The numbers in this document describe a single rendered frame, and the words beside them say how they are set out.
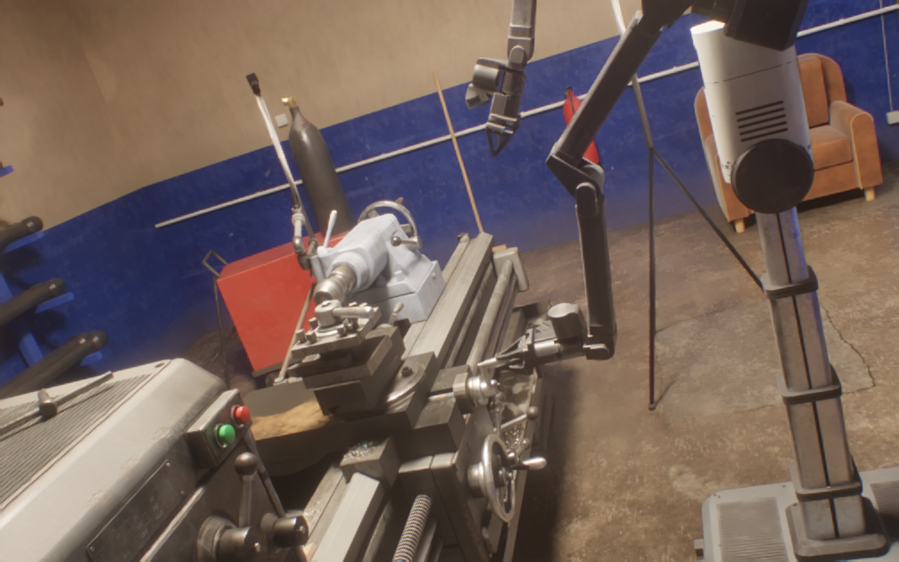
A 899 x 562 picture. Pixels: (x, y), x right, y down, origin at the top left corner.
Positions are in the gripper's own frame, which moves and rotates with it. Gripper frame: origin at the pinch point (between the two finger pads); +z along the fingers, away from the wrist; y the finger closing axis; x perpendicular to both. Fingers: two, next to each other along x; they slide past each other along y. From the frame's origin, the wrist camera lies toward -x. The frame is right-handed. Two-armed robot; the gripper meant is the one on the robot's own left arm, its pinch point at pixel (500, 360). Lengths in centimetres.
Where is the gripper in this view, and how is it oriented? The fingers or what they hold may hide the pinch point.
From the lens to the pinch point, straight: 185.9
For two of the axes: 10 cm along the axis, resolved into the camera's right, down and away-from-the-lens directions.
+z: -9.3, 2.3, 2.7
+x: -1.4, 4.7, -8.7
